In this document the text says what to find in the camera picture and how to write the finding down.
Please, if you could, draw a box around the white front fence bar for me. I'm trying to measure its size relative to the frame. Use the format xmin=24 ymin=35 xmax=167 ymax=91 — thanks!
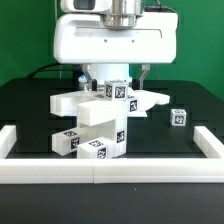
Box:
xmin=0 ymin=158 xmax=224 ymax=184

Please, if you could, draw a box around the white left fence block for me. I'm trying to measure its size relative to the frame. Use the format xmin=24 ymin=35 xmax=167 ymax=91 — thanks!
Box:
xmin=0 ymin=125 xmax=17 ymax=159

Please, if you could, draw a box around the thin grey cable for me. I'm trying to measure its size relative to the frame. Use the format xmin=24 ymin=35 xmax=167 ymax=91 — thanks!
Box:
xmin=54 ymin=0 xmax=61 ymax=21

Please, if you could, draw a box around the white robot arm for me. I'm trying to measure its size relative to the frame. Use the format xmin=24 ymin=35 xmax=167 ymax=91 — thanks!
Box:
xmin=53 ymin=0 xmax=178 ymax=83

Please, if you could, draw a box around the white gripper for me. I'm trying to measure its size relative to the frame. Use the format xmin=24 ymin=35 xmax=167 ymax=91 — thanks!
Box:
xmin=54 ymin=12 xmax=178 ymax=91

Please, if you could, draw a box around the white right fence block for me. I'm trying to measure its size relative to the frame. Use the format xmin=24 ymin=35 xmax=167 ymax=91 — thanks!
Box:
xmin=193 ymin=126 xmax=224 ymax=159

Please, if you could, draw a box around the white fence block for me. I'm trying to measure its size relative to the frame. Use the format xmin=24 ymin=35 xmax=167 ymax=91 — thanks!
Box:
xmin=0 ymin=125 xmax=17 ymax=159
xmin=193 ymin=126 xmax=224 ymax=159

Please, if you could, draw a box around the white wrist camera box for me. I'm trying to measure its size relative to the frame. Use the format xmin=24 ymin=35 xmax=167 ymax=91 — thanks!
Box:
xmin=60 ymin=0 xmax=112 ymax=13

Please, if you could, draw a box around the white chair back frame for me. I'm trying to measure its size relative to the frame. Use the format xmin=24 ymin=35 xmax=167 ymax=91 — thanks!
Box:
xmin=50 ymin=88 xmax=170 ymax=126

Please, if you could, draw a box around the white chair seat part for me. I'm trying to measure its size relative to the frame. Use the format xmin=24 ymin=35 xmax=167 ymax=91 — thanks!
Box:
xmin=77 ymin=91 xmax=128 ymax=156

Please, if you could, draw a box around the black cable bundle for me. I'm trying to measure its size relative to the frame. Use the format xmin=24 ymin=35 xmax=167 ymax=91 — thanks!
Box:
xmin=27 ymin=61 xmax=83 ymax=80

